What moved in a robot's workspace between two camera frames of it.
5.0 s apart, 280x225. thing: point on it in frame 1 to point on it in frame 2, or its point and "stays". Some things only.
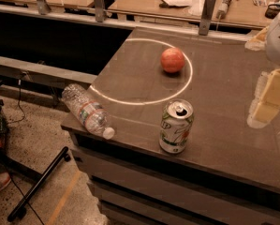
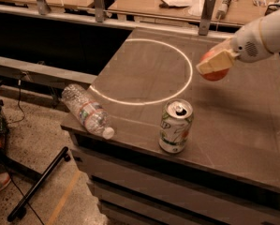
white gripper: (279, 37) to (247, 45)
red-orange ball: (172, 60) to (213, 76)
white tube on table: (224, 5) stays
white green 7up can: (175, 126) stays
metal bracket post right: (207, 12) stays
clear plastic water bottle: (94, 116) stays
